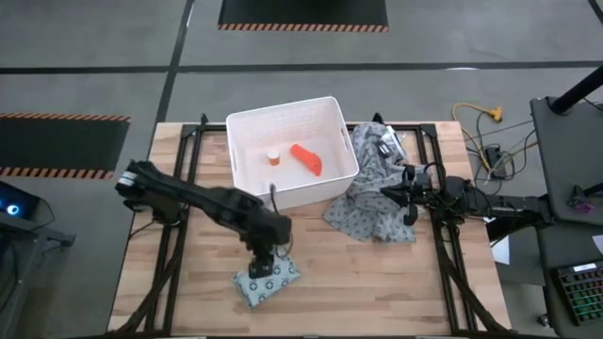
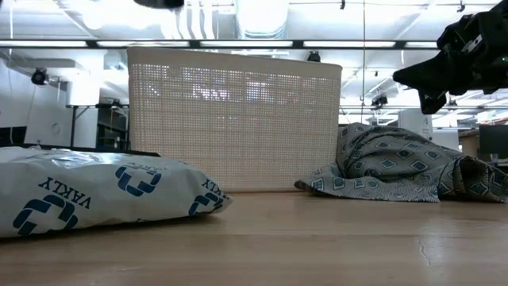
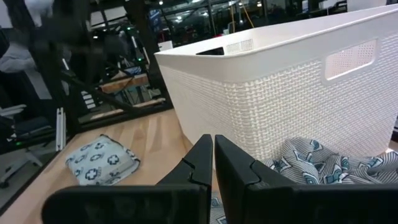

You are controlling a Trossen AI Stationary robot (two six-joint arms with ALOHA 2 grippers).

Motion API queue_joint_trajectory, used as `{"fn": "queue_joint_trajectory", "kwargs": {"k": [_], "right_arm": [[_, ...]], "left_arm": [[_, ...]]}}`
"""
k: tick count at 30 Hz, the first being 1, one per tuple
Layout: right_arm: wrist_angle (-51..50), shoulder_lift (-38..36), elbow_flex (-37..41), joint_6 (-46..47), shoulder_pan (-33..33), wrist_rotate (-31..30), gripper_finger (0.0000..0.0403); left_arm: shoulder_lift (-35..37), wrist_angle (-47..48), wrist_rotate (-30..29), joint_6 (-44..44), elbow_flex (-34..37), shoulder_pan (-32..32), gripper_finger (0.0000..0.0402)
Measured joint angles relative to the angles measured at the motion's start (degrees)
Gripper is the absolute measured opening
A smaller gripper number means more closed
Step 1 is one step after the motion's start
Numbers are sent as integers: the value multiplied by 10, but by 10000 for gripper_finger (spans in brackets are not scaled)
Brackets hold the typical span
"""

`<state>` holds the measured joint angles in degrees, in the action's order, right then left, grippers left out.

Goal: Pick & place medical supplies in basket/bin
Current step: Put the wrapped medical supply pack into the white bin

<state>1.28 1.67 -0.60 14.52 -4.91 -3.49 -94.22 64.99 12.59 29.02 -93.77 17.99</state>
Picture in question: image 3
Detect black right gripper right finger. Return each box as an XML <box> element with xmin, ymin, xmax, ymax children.
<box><xmin>214</xmin><ymin>134</ymin><xmax>398</xmax><ymax>224</ymax></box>

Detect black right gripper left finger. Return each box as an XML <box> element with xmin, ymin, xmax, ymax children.
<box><xmin>41</xmin><ymin>134</ymin><xmax>214</xmax><ymax>224</ymax></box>

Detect white woven plastic basket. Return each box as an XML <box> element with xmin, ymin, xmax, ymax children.
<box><xmin>154</xmin><ymin>3</ymin><xmax>398</xmax><ymax>161</ymax></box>

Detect grey patterned cloth gown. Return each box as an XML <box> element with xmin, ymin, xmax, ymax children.
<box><xmin>208</xmin><ymin>137</ymin><xmax>398</xmax><ymax>224</ymax></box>

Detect white pouch blue cross print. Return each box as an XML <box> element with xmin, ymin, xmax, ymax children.
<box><xmin>65</xmin><ymin>134</ymin><xmax>141</xmax><ymax>187</ymax></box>

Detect white metal bracket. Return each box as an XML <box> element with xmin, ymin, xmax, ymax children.
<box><xmin>55</xmin><ymin>107</ymin><xmax>67</xmax><ymax>152</ymax></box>

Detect black rig frame post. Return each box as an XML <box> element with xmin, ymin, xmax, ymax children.
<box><xmin>123</xmin><ymin>0</ymin><xmax>174</xmax><ymax>116</ymax></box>

